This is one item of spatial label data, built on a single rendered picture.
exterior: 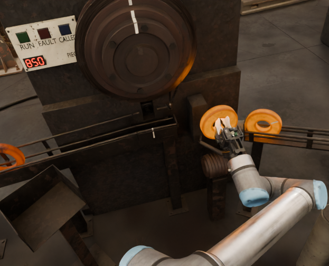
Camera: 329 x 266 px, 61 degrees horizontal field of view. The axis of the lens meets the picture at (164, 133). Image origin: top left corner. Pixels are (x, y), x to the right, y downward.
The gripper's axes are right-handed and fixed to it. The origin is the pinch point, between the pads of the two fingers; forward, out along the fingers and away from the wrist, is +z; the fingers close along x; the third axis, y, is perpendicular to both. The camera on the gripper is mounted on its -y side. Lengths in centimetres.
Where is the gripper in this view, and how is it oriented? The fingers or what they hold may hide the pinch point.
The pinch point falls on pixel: (219, 119)
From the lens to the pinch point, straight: 117.4
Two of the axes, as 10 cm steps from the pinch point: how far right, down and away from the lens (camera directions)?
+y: -0.3, -5.3, -8.5
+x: -9.7, 2.1, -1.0
